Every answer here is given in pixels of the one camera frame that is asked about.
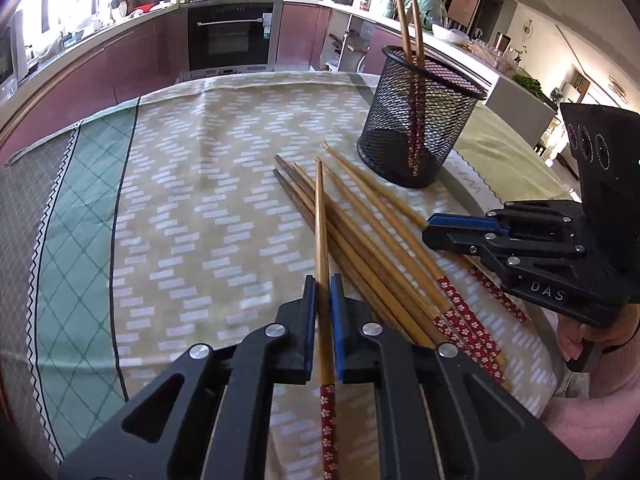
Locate light bamboo chopstick floral end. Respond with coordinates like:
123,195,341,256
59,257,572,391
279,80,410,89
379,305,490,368
389,0,421,176
406,0,427,171
314,158,341,480

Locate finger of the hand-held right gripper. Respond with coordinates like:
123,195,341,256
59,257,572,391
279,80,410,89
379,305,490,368
422,225,588,273
428,200,587,242

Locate black mesh utensil holder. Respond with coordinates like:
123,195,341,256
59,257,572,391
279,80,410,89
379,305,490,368
356,45,488,190

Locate bunch of wooden chopsticks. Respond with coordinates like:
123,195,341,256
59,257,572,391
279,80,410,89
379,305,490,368
272,141,531,396

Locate clear glassware set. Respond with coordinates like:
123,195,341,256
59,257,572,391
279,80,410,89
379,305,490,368
470,37,526,73

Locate patterned beige tablecloth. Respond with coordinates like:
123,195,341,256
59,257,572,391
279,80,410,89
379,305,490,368
0,71,583,480

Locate teal ceramic vase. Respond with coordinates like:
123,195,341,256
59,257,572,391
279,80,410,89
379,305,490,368
404,0,436,32

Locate person's right hand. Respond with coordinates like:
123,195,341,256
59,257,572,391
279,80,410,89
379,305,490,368
557,318,585,362

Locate white microwave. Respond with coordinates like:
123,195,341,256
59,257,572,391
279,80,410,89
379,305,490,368
0,10,40,86

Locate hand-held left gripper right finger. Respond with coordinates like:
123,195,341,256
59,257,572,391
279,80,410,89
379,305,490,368
329,274,586,480

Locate green potted plant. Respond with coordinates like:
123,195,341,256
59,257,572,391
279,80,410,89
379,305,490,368
511,74,548,98

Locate built-in black oven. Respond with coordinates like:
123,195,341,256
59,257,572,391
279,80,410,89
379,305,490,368
187,0,282,73

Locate purple kitchen cabinets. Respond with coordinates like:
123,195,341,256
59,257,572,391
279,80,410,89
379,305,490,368
0,0,401,166

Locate person's right forearm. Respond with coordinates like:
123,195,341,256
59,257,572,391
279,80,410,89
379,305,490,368
541,310,640,461

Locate white bowl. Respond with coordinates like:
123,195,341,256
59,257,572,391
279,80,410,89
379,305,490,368
432,24,470,44

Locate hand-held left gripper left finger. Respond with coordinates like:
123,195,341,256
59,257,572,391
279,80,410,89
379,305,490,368
57,275,318,480

